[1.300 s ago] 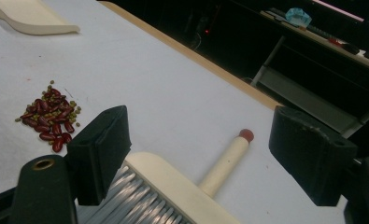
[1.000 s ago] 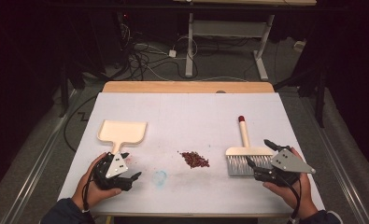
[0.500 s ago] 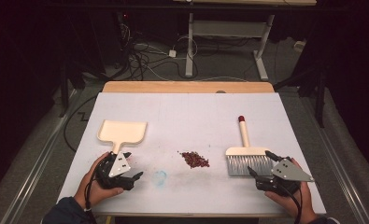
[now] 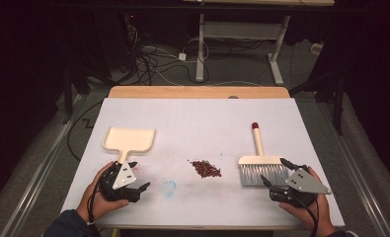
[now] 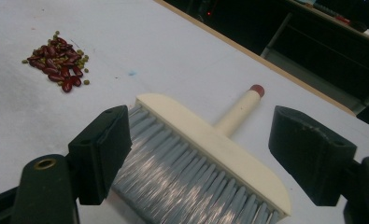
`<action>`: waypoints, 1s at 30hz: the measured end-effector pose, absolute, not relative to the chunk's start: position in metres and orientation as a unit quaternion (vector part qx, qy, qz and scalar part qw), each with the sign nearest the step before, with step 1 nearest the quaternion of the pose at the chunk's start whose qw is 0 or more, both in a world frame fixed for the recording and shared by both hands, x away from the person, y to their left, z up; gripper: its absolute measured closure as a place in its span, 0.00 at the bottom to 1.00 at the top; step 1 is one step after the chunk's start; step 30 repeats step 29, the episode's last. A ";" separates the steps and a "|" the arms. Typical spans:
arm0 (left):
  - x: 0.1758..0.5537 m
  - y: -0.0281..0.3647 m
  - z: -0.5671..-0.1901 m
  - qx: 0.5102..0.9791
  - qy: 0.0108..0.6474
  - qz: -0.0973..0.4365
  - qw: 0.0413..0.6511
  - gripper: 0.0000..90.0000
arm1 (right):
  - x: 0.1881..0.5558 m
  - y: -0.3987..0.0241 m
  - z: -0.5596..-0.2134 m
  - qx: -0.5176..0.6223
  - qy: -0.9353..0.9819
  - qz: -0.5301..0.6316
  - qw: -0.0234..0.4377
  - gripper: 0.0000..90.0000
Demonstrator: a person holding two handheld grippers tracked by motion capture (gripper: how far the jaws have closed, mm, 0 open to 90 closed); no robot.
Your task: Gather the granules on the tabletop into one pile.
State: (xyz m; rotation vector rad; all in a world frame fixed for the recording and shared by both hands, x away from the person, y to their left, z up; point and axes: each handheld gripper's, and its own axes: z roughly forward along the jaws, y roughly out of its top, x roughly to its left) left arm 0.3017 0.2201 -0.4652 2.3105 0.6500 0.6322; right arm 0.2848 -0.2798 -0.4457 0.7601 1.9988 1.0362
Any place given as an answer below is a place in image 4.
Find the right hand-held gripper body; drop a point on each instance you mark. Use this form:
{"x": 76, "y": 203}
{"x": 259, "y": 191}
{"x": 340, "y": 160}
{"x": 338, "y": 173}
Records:
{"x": 302, "y": 182}

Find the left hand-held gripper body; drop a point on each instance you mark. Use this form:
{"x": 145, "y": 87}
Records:
{"x": 124, "y": 176}

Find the cream hand brush grey bristles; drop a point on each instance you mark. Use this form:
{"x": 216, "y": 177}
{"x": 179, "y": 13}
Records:
{"x": 263, "y": 171}

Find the cream plastic dustpan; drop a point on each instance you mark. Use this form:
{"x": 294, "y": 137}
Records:
{"x": 130, "y": 140}

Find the person's right hand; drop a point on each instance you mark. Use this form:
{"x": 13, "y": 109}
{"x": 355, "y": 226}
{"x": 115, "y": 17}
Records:
{"x": 321, "y": 214}

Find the person's left hand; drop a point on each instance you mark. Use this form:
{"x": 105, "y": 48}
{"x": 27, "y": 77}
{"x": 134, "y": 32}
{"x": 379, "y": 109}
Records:
{"x": 92, "y": 204}

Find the pile of red and green beans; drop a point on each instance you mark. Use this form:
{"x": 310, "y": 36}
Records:
{"x": 206, "y": 169}

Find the white board sheet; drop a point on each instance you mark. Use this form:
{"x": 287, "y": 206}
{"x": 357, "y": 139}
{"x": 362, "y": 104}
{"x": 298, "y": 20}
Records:
{"x": 199, "y": 131}

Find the black metal stand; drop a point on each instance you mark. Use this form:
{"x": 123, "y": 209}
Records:
{"x": 338, "y": 105}
{"x": 67, "y": 95}

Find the wooden table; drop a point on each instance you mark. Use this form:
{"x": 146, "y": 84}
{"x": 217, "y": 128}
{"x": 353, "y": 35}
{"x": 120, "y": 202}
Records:
{"x": 199, "y": 92}

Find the white power adapter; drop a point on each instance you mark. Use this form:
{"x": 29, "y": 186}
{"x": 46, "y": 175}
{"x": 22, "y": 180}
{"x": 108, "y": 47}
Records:
{"x": 182, "y": 56}

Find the metal floor rail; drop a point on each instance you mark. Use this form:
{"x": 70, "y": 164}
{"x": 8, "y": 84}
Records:
{"x": 38, "y": 171}
{"x": 357, "y": 164}

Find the white metal desk frame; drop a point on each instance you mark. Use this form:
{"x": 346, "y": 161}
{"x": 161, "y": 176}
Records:
{"x": 242, "y": 31}

